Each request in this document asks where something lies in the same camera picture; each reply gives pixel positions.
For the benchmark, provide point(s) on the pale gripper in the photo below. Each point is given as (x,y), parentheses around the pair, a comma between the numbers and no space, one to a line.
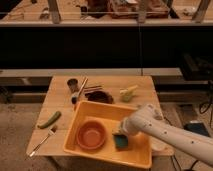
(120,129)

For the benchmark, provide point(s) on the teal green sponge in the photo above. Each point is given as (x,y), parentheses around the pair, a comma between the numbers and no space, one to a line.
(121,141)

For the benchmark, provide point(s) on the yellow plastic tray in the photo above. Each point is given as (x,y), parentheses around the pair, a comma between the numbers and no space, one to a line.
(137,154)

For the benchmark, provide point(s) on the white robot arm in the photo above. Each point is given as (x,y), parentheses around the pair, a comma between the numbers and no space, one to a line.
(146,119)

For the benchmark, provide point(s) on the wooden table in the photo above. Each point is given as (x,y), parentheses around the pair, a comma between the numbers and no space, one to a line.
(58,98)

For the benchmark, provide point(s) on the orange bowl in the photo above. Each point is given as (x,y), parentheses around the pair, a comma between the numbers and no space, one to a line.
(91,135)

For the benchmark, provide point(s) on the dark brown plate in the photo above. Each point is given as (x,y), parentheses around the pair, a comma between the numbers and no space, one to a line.
(100,96)

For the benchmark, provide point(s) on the green cucumber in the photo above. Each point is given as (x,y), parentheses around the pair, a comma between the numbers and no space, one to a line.
(51,120)

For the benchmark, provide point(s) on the dark metal cup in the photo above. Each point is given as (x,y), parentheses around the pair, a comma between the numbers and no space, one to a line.
(73,85)

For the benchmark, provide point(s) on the dark teal box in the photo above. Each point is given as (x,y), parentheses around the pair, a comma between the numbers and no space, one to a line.
(198,128)

